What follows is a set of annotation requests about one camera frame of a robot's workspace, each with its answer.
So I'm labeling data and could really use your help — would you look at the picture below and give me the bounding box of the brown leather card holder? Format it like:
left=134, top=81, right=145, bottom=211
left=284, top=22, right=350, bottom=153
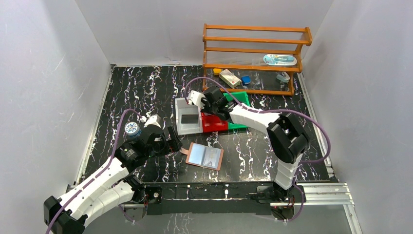
left=179, top=142, right=224, bottom=171

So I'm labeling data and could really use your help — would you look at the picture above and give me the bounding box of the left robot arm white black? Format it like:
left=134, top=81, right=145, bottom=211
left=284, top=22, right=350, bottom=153
left=43, top=115, right=182, bottom=234

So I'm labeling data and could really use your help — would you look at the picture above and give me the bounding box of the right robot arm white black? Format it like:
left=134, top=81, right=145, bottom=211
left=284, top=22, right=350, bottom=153
left=185, top=86, right=309, bottom=202

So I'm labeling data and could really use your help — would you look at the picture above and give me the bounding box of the black card in white bin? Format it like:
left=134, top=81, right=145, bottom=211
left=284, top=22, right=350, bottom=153
left=181, top=114, right=199, bottom=124

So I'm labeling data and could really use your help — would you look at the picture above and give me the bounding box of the blue patterned can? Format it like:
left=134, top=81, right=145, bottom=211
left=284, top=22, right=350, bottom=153
left=124, top=121, right=141, bottom=137

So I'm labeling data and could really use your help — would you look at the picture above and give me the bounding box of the red plastic bin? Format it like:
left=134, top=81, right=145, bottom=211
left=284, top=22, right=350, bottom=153
left=201, top=113, right=228, bottom=133

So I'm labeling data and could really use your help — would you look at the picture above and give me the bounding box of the white plastic bin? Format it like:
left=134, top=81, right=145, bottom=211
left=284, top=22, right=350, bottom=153
left=175, top=97, right=203, bottom=136

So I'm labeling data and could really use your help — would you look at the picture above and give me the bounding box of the green plastic bin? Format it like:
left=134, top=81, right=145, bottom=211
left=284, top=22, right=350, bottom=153
left=223, top=91, right=250, bottom=130

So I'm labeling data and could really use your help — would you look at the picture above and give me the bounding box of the white cardboard box on shelf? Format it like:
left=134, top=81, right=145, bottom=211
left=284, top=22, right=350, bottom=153
left=219, top=69, right=242, bottom=88

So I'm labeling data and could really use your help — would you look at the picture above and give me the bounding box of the small yellow block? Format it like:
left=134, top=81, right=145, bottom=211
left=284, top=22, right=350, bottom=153
left=213, top=68, right=222, bottom=76

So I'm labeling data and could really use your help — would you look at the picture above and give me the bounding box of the small blue block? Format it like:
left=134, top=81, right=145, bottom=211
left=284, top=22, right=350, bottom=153
left=241, top=76, right=251, bottom=85

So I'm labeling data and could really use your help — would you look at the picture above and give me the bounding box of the wooden orange shelf rack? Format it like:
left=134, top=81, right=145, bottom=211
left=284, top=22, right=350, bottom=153
left=202, top=24, right=313, bottom=96

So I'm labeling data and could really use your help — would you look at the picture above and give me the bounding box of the teal packaged tool on shelf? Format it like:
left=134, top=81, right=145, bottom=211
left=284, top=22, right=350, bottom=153
left=263, top=54, right=297, bottom=66

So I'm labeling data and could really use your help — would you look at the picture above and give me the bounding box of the light blue tape dispenser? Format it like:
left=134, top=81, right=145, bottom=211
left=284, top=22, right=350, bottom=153
left=276, top=72, right=291, bottom=83

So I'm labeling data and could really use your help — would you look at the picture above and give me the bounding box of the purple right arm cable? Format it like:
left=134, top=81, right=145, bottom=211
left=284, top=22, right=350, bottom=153
left=183, top=77, right=332, bottom=223

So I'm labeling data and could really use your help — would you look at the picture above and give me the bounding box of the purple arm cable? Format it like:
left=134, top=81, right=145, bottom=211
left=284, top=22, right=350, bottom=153
left=45, top=108, right=144, bottom=234
left=183, top=77, right=332, bottom=223

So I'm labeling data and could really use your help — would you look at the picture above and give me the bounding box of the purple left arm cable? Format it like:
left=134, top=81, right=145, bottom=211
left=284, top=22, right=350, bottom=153
left=45, top=108, right=144, bottom=234

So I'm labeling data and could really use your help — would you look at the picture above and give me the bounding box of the black metal base frame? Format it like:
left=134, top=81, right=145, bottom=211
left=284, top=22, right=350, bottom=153
left=116, top=180, right=307, bottom=223

